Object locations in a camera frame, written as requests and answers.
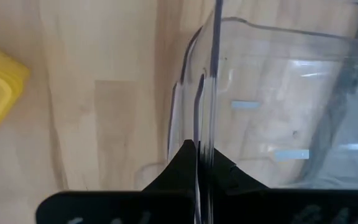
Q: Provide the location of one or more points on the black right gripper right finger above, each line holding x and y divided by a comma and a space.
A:
291, 207

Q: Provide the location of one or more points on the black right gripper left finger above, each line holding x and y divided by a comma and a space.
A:
120, 207

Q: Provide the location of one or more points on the clear plastic bin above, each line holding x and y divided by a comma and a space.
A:
207, 93
346, 161

